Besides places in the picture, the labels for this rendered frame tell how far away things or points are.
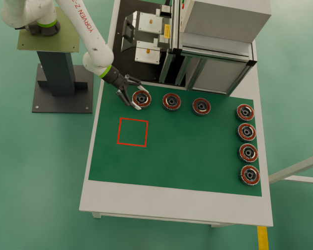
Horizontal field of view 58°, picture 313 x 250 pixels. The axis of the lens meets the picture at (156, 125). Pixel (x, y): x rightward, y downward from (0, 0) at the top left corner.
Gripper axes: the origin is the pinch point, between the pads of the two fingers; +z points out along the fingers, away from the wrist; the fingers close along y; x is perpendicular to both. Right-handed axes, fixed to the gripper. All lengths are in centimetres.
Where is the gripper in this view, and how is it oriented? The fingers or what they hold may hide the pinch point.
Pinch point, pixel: (141, 99)
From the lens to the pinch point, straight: 163.8
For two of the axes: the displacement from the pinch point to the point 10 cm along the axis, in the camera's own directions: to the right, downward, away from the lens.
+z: 7.0, 5.4, 4.6
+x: 6.1, -1.3, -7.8
